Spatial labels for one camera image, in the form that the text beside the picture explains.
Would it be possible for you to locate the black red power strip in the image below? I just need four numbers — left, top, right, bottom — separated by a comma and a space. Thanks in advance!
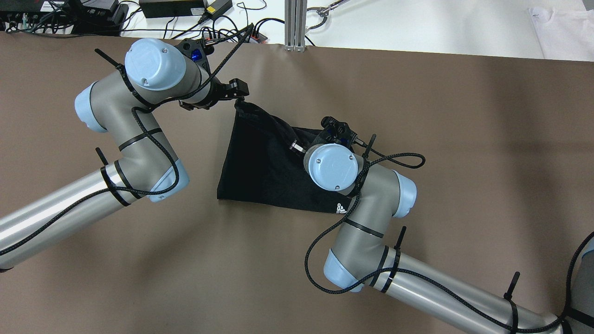
200, 27, 269, 44

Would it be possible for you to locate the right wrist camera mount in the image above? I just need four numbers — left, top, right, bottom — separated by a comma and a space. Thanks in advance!
319, 116, 358, 149

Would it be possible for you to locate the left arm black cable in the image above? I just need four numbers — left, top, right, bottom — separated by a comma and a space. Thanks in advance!
0, 23, 255, 256

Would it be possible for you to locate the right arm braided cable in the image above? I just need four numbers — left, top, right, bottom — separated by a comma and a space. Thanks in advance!
304, 135, 594, 332

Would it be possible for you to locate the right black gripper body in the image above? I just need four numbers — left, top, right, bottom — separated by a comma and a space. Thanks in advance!
289, 132, 320, 154

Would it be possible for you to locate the black electronics box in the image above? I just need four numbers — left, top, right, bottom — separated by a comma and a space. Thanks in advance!
0, 0, 129, 36

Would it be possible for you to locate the black power adapter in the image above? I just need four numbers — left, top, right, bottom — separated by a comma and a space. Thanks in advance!
138, 0, 207, 19

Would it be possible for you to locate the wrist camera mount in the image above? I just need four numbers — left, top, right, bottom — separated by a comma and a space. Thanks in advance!
319, 116, 358, 149
176, 39, 214, 74

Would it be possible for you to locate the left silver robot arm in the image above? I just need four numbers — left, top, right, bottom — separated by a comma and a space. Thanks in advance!
1, 38, 249, 272

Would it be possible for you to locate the white folded cloth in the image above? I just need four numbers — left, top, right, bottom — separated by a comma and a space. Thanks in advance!
528, 7, 594, 62

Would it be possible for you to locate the aluminium frame post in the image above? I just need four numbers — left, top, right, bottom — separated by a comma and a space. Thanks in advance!
284, 0, 307, 51

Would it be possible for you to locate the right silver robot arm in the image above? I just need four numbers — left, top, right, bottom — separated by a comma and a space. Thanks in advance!
303, 128, 593, 334

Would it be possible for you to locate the black printed t-shirt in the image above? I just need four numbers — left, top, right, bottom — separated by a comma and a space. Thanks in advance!
217, 101, 352, 214

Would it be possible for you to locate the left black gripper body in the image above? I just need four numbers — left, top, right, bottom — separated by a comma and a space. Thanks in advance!
179, 78, 250, 110

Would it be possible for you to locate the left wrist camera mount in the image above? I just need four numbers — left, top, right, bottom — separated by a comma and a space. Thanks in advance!
176, 39, 214, 74

